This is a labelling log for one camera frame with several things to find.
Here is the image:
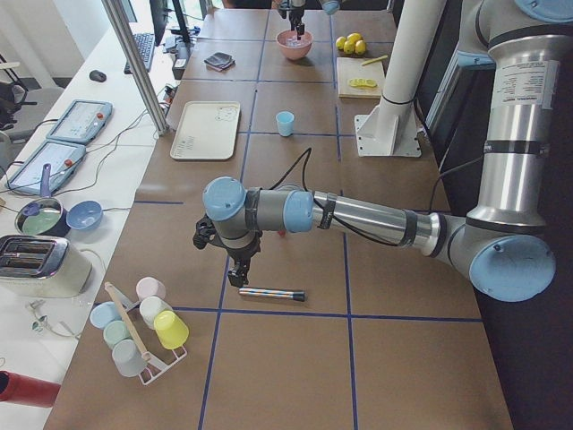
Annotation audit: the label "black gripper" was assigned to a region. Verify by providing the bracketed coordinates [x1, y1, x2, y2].
[192, 215, 261, 287]
[288, 8, 304, 30]

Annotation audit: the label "steel muddler with black tip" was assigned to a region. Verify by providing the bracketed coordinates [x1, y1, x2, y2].
[238, 288, 306, 302]

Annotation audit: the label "light blue cup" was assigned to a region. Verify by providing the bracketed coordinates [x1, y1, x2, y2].
[276, 111, 295, 137]

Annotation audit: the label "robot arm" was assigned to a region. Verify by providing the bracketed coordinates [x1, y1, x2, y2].
[271, 0, 343, 33]
[193, 1, 572, 302]

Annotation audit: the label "pink bowl of ice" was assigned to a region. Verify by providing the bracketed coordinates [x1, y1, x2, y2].
[276, 30, 313, 60]

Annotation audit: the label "yellow plastic cup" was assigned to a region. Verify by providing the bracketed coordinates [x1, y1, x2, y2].
[154, 310, 190, 350]

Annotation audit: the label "pink plastic cup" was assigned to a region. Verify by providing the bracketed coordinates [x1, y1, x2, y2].
[135, 277, 167, 301]

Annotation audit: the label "white plastic cup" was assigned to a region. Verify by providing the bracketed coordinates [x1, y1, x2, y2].
[139, 296, 173, 330]

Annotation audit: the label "green plastic cup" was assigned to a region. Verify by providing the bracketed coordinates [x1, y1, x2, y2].
[103, 320, 132, 349]

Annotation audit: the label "grey plastic cup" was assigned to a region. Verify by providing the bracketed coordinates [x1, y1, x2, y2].
[112, 339, 147, 377]

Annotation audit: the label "blue plastic cup on rack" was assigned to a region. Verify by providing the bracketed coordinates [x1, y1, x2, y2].
[90, 301, 121, 330]

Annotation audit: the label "whole lemon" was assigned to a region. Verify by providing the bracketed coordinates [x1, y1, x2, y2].
[355, 40, 367, 56]
[335, 37, 346, 50]
[343, 40, 355, 55]
[346, 32, 363, 43]

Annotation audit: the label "grey folded cloth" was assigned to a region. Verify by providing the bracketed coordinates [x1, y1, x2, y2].
[203, 52, 235, 72]

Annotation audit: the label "lemon slices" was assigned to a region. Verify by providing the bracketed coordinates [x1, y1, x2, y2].
[347, 78, 378, 89]

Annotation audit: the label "wooden cutting board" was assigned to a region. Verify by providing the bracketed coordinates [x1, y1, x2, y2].
[336, 57, 385, 99]

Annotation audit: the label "yellow-green plastic knife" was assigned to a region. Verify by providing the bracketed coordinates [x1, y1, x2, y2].
[361, 55, 389, 66]

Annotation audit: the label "black monitor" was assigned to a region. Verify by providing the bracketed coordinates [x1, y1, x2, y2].
[149, 0, 169, 47]

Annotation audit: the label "cream bear tray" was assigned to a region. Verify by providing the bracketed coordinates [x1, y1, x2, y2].
[170, 101, 241, 160]

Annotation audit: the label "black keyboard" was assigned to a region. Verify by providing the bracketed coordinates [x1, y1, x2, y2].
[133, 33, 155, 72]

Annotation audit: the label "blue bowl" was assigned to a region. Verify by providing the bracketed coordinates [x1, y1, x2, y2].
[66, 201, 103, 231]

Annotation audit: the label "blue saucepan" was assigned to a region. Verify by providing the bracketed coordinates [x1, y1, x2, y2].
[14, 163, 71, 237]

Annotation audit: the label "black computer mouse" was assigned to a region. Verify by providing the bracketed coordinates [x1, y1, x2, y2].
[89, 70, 107, 83]

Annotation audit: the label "teach pendant near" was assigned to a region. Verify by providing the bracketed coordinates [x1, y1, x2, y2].
[6, 140, 86, 196]

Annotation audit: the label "teach pendant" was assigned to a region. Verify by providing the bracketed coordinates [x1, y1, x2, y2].
[6, 140, 86, 196]
[47, 99, 113, 145]

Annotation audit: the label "teach pendant far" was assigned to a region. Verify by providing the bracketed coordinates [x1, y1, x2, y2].
[47, 99, 113, 145]

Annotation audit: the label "red bottle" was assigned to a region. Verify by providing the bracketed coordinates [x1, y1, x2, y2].
[1, 371, 61, 408]

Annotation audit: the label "white wire cup rack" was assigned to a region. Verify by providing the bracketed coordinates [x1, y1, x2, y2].
[104, 281, 188, 386]

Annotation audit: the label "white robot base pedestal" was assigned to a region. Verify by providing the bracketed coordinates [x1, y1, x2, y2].
[355, 0, 447, 158]

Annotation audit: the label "aluminium frame post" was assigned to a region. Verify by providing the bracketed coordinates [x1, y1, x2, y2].
[102, 0, 168, 136]

